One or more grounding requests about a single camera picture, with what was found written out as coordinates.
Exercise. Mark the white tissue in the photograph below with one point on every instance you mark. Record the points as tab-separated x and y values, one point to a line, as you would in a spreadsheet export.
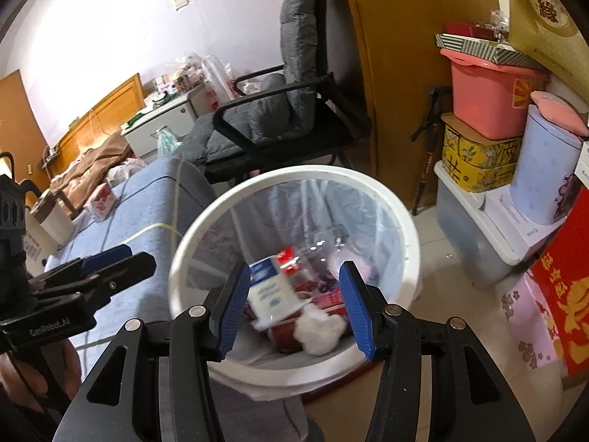
317	329

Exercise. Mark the white bucket brown lid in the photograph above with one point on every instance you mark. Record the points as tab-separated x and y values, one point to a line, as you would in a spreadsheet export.
55	228

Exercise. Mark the white bedside cabinet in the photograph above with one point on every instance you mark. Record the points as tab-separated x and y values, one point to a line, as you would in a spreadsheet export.
152	133

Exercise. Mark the pink white carton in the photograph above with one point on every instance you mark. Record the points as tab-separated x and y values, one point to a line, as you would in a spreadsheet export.
103	202

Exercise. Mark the pink lid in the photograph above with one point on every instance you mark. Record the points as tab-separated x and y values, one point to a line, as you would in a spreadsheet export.
561	110

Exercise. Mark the gold paper bag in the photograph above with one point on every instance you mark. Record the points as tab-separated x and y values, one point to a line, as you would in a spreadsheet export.
547	18

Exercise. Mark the clear plastic bin liner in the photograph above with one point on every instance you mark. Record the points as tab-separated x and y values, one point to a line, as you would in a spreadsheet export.
285	212

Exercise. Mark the clear plastic bottle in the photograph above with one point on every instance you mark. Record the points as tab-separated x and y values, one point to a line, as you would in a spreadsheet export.
338	244

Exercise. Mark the white round trash bin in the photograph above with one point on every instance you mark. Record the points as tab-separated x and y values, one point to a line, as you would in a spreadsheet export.
179	262

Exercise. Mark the white purple patterned packet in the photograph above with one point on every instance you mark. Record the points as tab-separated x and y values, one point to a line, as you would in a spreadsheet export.
363	264

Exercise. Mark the green plastic bag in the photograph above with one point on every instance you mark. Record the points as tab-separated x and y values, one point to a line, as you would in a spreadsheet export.
168	145

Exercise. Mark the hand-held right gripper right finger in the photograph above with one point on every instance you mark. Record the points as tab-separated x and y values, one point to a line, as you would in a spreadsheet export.
356	313

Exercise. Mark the light blue bucket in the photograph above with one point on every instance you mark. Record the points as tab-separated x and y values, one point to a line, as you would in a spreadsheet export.
538	170

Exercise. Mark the pile of small packets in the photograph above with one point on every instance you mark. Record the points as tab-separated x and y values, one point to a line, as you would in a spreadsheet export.
184	78

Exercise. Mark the black trekking pole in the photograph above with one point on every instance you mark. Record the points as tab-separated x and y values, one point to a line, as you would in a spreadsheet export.
425	165

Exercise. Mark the white blue carton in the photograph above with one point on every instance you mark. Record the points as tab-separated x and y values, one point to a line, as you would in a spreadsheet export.
271	292

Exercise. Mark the red white packet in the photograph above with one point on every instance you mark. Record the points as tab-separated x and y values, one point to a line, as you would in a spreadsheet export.
287	260

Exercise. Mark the clear storage box white lid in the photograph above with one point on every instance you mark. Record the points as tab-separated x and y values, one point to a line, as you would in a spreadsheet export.
460	230

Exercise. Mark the clear plastic bag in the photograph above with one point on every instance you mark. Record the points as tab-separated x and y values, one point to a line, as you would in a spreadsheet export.
251	85

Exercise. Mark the white crumpled plastic bag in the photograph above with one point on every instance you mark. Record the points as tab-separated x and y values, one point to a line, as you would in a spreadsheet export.
124	170

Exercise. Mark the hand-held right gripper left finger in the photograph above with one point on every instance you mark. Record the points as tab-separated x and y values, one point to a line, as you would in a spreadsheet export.
232	313

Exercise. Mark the red gift box gold print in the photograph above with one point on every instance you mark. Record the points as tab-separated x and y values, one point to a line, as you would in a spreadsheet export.
570	294

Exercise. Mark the grey quilted chair cushion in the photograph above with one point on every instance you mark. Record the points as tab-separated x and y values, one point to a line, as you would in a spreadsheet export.
299	32

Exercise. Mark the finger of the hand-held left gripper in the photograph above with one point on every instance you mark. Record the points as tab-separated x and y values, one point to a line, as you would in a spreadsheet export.
133	267
103	258

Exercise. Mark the pink floral bag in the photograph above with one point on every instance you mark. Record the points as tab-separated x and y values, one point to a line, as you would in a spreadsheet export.
529	331

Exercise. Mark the clear cellophane wrap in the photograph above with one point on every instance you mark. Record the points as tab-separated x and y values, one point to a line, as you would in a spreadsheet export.
497	23

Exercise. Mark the yellow floral box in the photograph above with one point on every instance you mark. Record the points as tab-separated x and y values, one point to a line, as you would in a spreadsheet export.
474	161

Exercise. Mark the brown blanket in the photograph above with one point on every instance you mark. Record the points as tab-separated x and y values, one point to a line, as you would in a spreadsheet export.
92	161

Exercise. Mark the striped gift box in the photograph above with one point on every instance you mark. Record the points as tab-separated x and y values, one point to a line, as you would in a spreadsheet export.
487	50

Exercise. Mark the black office chair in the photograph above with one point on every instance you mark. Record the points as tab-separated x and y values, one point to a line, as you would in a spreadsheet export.
336	133

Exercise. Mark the person's left hand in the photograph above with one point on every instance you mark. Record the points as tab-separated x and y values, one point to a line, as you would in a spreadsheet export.
66	373

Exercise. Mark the white plastic bag red print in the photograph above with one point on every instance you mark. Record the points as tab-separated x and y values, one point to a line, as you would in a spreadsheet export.
216	87

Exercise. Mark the wooden headboard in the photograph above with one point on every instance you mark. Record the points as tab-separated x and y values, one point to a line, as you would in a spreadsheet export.
115	106

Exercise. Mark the wooden wardrobe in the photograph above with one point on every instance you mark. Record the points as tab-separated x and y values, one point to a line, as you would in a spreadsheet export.
405	55

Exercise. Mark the pink plastic tub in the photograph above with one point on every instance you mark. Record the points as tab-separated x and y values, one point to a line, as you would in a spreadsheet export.
483	101

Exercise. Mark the wooden door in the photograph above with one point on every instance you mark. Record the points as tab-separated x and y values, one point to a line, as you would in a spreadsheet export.
18	115

